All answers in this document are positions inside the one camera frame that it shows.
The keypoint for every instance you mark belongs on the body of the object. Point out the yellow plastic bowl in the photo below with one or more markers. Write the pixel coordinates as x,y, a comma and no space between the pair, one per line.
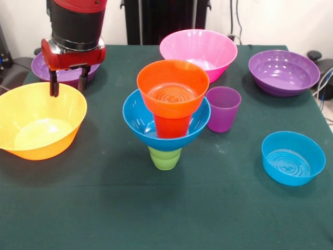
39,135

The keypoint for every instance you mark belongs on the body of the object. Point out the orange plastic cup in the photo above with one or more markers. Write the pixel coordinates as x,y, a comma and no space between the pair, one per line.
171,127

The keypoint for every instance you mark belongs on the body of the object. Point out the deep blue plastic bowl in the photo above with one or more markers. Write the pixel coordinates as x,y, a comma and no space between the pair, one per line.
135,122

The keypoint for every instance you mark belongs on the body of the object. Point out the purple plastic cup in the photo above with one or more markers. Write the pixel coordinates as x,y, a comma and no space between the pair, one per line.
225,119

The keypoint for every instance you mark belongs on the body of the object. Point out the purple plastic bowl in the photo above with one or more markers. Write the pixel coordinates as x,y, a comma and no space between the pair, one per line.
283,79
67,76

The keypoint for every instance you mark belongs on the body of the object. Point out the black round knob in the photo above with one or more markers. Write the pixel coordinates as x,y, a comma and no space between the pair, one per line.
314,55

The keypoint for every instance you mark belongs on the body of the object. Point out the pink plastic bowl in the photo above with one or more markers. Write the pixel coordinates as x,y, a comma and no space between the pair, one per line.
216,49

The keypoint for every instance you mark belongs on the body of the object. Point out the green plastic cup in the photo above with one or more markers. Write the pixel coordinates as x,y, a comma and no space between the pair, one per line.
164,162

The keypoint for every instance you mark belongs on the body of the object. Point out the dark green table cloth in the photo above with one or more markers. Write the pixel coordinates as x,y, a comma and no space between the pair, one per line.
166,208

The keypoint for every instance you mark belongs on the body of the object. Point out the low blue plastic bowl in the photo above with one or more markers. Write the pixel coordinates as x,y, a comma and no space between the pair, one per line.
286,175

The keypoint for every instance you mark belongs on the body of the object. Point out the orange plastic bowl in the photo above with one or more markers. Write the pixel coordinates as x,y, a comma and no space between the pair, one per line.
171,106

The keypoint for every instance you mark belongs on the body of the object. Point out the black device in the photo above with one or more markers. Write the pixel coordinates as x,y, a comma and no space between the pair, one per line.
5,60

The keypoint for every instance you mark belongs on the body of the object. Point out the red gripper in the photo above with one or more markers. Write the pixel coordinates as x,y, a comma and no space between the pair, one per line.
78,58

